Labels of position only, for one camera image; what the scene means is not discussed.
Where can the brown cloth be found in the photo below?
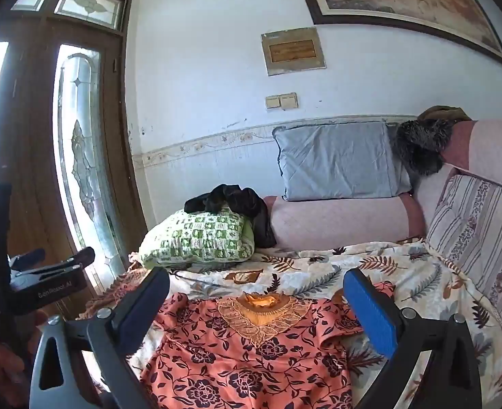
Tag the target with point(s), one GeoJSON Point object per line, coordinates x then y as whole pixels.
{"type": "Point", "coordinates": [442, 113]}

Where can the cream wall switch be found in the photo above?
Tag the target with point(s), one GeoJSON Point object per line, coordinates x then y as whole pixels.
{"type": "Point", "coordinates": [289, 100]}
{"type": "Point", "coordinates": [272, 102]}

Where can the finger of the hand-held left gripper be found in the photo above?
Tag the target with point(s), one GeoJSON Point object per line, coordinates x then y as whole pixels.
{"type": "Point", "coordinates": [29, 257]}
{"type": "Point", "coordinates": [83, 257]}

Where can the grey pillow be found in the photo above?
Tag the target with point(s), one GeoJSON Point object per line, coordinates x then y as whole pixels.
{"type": "Point", "coordinates": [336, 159]}

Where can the dark furry cloth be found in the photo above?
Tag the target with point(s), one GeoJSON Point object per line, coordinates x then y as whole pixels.
{"type": "Point", "coordinates": [423, 145]}

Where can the framed wall plaque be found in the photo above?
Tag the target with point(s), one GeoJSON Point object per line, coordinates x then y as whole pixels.
{"type": "Point", "coordinates": [293, 51]}

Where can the brown patterned throw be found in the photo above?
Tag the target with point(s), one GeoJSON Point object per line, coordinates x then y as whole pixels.
{"type": "Point", "coordinates": [106, 294]}

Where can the pink bolster cushion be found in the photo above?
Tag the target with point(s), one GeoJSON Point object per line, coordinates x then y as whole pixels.
{"type": "Point", "coordinates": [340, 221]}

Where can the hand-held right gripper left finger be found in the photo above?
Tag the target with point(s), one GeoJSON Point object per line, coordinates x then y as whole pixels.
{"type": "Point", "coordinates": [140, 313]}

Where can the wooden stained glass door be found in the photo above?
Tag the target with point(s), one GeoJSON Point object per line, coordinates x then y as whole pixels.
{"type": "Point", "coordinates": [34, 115]}

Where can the green checked pillow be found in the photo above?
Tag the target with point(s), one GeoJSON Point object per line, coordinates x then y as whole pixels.
{"type": "Point", "coordinates": [200, 236]}

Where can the black cloth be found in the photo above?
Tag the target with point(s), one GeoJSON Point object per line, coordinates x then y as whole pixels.
{"type": "Point", "coordinates": [242, 204]}

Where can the stained glass transom window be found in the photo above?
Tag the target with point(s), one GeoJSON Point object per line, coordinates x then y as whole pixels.
{"type": "Point", "coordinates": [91, 4]}

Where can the striped floral cushion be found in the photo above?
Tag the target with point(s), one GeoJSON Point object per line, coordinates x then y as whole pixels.
{"type": "Point", "coordinates": [476, 238]}

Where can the leaf print blanket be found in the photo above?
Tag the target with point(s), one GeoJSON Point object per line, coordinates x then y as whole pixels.
{"type": "Point", "coordinates": [319, 264]}

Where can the orange floral blouse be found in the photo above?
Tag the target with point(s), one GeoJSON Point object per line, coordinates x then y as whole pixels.
{"type": "Point", "coordinates": [234, 370]}

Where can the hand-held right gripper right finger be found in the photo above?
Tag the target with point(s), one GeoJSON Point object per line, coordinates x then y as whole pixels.
{"type": "Point", "coordinates": [372, 313]}

